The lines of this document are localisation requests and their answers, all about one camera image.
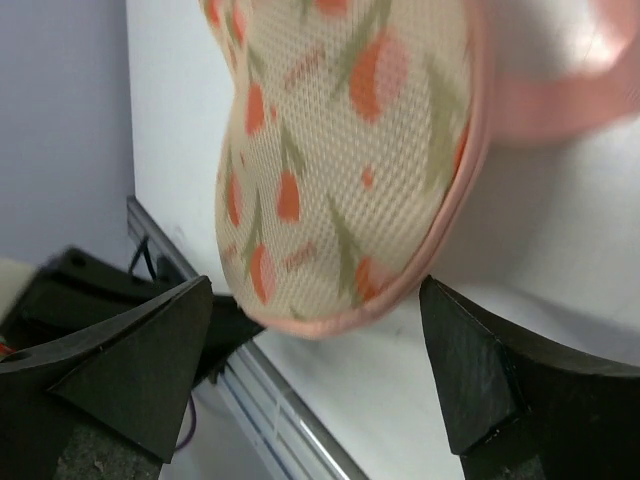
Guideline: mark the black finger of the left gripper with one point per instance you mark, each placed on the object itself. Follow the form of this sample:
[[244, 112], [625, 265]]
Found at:
[[75, 290]]

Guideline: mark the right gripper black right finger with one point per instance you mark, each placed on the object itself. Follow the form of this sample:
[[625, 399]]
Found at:
[[517, 405]]

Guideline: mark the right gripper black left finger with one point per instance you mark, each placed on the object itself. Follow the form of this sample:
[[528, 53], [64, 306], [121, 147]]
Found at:
[[108, 401]]

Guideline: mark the peach floral mesh laundry bag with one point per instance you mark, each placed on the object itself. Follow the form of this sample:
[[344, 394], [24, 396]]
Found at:
[[356, 130]]

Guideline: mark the aluminium frame rail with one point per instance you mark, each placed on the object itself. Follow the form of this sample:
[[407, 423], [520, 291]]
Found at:
[[247, 422]]

